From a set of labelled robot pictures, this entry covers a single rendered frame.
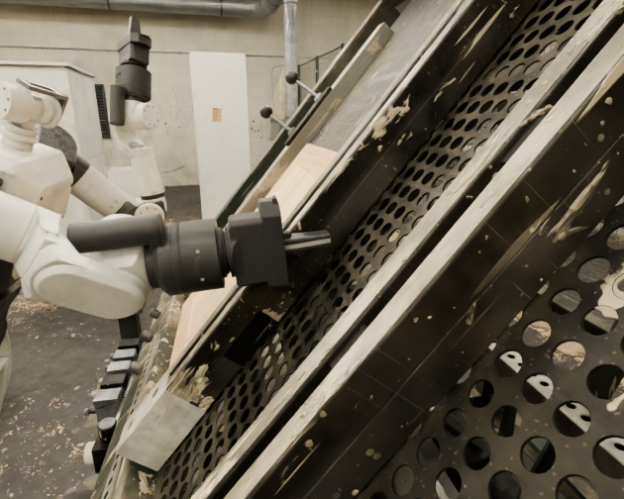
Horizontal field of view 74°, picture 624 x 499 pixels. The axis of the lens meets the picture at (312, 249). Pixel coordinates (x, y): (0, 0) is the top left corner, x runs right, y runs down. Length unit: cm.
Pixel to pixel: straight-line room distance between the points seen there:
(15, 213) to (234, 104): 451
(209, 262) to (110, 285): 11
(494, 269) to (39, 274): 42
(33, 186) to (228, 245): 50
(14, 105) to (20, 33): 891
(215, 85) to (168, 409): 446
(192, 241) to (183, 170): 890
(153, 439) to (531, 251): 58
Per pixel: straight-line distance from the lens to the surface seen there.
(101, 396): 116
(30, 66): 362
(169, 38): 944
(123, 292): 50
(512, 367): 75
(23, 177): 91
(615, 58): 32
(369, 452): 32
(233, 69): 497
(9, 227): 50
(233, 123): 494
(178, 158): 937
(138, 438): 71
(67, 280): 49
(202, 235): 50
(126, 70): 124
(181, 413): 68
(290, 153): 121
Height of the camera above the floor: 140
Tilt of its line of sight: 18 degrees down
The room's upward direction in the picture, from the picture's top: straight up
